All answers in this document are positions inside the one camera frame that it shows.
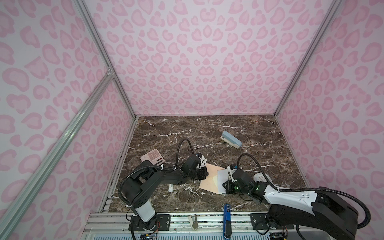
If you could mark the blue black clip tool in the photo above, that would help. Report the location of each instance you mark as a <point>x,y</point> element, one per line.
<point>227,223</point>

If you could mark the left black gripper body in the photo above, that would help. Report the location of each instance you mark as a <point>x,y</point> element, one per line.
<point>200,173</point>

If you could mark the beige hanging tag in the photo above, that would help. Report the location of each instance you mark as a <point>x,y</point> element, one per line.
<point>193,222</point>

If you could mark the blue grey stapler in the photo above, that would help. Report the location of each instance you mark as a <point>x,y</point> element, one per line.
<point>231,140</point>

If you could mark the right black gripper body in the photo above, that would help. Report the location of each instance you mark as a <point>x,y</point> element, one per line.
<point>232,188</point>

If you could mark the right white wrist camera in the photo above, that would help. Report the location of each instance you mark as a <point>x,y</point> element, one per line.
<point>231,169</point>

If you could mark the green bordered floral letter paper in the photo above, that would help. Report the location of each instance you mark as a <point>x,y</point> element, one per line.
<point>222,177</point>

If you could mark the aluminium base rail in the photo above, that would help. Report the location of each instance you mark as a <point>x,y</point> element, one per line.
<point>115,226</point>

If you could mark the white glue stick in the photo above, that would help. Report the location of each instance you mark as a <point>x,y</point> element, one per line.
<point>171,188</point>

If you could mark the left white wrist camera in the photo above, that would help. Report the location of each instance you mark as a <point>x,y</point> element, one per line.
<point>202,161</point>

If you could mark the pink envelope with cream flap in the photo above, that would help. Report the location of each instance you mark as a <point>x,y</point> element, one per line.
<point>210,183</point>

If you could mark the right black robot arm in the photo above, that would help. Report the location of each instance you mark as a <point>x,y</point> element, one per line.
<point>318,209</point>

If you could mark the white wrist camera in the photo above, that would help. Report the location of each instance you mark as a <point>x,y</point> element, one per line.
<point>231,169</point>
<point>202,161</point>

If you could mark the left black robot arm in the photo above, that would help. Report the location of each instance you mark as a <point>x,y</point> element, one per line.
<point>136,189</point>

